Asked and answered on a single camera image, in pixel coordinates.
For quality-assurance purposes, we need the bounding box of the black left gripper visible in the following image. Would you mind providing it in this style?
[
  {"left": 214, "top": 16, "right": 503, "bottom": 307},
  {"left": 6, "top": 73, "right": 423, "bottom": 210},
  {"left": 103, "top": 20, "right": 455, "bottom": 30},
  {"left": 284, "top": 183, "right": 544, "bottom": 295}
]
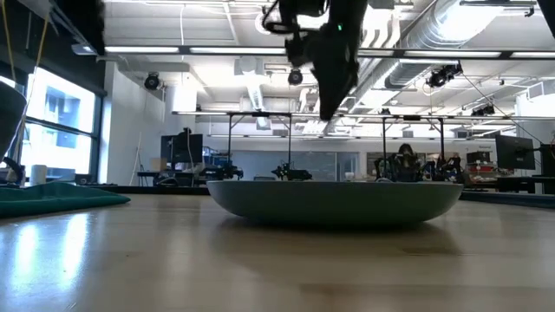
[{"left": 279, "top": 0, "right": 369, "bottom": 121}]

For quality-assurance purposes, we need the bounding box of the person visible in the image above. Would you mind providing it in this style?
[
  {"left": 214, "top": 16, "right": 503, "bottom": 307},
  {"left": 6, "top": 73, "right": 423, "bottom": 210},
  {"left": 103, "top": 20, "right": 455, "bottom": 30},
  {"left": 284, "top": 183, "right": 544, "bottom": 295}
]
[{"left": 395, "top": 142, "right": 420, "bottom": 183}]

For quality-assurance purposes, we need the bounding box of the black computer monitor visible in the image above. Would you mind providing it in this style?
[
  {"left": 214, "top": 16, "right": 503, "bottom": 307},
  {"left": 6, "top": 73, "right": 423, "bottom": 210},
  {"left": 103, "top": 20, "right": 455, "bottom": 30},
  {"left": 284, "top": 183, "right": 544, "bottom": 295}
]
[
  {"left": 160, "top": 133, "right": 205, "bottom": 166},
  {"left": 494, "top": 134, "right": 537, "bottom": 172}
]

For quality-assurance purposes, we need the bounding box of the red storage box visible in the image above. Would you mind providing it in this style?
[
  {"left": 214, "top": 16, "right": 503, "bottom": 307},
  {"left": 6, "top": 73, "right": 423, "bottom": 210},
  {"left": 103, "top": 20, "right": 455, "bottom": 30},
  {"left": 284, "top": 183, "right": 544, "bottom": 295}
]
[{"left": 465, "top": 161, "right": 496, "bottom": 175}]

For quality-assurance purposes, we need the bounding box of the overhead light bar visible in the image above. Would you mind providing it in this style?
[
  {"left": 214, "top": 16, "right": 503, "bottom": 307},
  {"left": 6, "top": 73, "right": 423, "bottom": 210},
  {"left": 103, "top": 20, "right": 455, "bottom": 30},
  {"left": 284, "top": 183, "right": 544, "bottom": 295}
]
[{"left": 103, "top": 44, "right": 555, "bottom": 61}]

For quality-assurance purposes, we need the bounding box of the large window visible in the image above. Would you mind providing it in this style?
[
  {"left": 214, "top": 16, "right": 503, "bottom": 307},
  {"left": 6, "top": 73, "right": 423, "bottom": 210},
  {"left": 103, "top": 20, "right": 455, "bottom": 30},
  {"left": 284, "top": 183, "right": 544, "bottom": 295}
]
[{"left": 0, "top": 64, "right": 103, "bottom": 184}]

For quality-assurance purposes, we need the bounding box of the dark green cloth napkin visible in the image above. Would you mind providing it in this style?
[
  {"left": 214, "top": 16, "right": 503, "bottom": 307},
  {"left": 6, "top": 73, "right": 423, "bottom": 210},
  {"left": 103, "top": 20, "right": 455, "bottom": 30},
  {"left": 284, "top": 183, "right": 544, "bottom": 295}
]
[{"left": 0, "top": 181, "right": 132, "bottom": 219}]

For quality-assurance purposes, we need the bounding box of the white paper roll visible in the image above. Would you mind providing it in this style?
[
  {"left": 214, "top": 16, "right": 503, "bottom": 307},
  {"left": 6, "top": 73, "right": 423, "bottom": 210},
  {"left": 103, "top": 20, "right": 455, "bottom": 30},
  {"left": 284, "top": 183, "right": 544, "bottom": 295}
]
[{"left": 29, "top": 164, "right": 49, "bottom": 187}]

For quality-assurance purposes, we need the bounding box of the black ceiling camera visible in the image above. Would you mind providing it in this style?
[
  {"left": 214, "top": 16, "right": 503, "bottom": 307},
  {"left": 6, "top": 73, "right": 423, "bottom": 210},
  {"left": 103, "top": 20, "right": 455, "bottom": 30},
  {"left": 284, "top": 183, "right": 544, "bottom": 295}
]
[
  {"left": 425, "top": 61, "right": 465, "bottom": 89},
  {"left": 143, "top": 71, "right": 163, "bottom": 92},
  {"left": 471, "top": 103, "right": 497, "bottom": 118},
  {"left": 286, "top": 68, "right": 305, "bottom": 88}
]

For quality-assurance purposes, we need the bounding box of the black background rig frame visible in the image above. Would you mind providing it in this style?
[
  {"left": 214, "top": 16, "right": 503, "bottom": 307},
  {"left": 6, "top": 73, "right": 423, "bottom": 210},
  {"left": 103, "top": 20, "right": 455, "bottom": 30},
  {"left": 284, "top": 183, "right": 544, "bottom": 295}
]
[
  {"left": 381, "top": 114, "right": 447, "bottom": 181},
  {"left": 225, "top": 111, "right": 294, "bottom": 179}
]

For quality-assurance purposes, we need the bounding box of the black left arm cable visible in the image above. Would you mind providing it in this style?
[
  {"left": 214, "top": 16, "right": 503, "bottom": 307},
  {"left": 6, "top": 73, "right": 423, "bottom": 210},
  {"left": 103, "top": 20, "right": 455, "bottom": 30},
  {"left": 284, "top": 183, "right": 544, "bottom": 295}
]
[{"left": 261, "top": 3, "right": 301, "bottom": 36}]

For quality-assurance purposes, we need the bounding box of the silver ceiling air duct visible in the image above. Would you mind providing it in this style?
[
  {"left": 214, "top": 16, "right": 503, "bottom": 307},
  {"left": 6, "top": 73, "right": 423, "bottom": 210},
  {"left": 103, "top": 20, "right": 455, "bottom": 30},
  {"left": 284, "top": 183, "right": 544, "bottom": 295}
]
[{"left": 359, "top": 0, "right": 515, "bottom": 114}]

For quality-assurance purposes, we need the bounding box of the black aluminium table frame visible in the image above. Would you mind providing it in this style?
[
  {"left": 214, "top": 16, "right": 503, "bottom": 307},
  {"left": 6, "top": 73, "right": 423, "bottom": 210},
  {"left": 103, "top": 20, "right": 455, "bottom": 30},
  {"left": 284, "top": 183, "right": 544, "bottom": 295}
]
[{"left": 86, "top": 185, "right": 555, "bottom": 210}]

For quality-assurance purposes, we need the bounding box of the thin yellow cable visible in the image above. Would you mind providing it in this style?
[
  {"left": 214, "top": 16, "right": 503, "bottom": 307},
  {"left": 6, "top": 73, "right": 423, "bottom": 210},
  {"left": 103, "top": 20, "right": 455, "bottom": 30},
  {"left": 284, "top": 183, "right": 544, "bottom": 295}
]
[
  {"left": 22, "top": 16, "right": 50, "bottom": 114},
  {"left": 0, "top": 0, "right": 18, "bottom": 84}
]

